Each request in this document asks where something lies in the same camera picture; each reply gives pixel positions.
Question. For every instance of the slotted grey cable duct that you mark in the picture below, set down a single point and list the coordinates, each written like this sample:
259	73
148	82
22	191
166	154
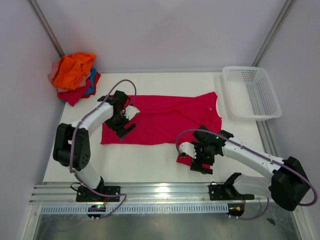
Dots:
146	208

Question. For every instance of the white perforated plastic basket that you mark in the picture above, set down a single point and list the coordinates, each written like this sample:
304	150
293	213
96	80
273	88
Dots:
249	94

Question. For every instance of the right corner metal post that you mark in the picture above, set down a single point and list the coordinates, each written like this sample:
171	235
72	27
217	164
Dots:
274	30

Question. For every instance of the corner metal post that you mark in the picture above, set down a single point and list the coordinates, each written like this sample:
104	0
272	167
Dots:
46	27
274	30

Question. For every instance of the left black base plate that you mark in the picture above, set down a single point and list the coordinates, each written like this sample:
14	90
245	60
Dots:
86	195

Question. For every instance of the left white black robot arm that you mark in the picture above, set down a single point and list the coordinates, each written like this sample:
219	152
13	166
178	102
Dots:
72	144

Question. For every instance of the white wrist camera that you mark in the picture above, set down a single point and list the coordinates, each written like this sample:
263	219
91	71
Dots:
130	112
187	149

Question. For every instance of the left controller board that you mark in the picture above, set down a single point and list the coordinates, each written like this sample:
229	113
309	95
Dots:
96	211

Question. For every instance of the controller board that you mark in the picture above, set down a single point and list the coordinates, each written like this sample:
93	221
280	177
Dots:
96	211
235	210

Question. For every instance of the blue t-shirt in pile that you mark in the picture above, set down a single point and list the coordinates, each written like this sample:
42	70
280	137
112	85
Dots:
91	88

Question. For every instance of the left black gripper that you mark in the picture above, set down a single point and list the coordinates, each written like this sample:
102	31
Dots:
120	130

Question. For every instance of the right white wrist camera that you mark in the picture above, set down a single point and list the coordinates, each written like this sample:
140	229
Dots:
187	149

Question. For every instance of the pink t-shirt under orange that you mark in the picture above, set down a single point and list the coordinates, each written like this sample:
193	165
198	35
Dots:
54	71

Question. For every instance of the right controller board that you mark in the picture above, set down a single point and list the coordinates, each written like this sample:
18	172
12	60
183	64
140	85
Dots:
235	210

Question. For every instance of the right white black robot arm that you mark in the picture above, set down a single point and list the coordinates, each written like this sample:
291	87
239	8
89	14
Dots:
283	180

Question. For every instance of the magenta pink t-shirt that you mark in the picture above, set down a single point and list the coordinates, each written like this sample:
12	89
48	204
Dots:
163	118

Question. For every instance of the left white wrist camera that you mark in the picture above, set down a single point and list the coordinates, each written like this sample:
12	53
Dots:
130	112

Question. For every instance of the red t-shirt at bottom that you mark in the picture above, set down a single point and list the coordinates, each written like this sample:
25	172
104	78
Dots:
73	96

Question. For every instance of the aluminium front rail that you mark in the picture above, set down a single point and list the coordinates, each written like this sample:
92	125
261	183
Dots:
131	193

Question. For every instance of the orange folded t-shirt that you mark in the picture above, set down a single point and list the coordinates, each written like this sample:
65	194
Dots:
71	70

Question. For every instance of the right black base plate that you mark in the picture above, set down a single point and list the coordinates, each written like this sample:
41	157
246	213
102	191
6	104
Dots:
222	192

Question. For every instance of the left corner metal post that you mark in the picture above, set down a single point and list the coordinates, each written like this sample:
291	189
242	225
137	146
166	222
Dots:
46	27

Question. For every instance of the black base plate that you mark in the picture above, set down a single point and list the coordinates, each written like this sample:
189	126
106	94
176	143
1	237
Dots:
222	192
86	195

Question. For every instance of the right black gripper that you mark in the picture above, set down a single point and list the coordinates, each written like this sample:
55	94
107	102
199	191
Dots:
196	164

